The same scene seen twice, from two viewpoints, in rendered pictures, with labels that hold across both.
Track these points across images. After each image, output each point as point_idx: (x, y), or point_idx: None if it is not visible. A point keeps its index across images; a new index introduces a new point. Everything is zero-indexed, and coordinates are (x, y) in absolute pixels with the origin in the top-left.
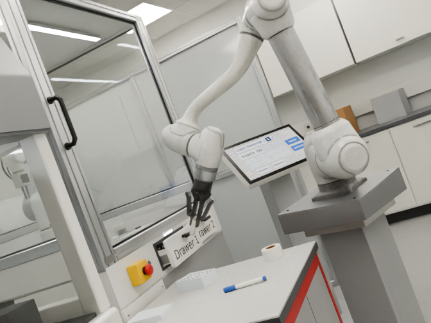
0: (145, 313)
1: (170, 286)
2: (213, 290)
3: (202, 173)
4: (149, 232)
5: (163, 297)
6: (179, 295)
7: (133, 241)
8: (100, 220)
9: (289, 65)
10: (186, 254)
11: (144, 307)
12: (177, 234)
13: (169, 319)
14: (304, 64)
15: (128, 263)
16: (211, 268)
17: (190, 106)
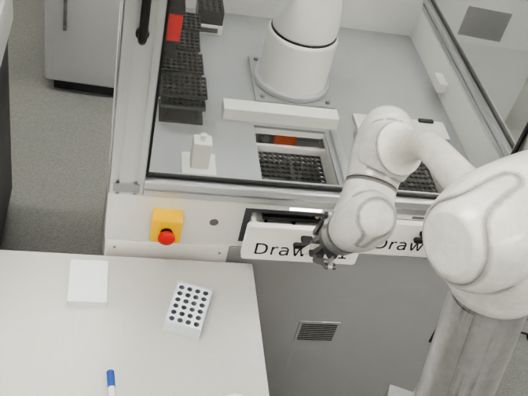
0: (90, 274)
1: (224, 262)
2: (137, 349)
3: (324, 232)
4: (251, 193)
5: (174, 269)
6: (158, 298)
7: (198, 189)
8: (143, 143)
9: (430, 344)
10: (289, 257)
11: (155, 253)
12: (293, 231)
13: (58, 317)
14: (444, 383)
15: (163, 206)
16: (201, 325)
17: (415, 133)
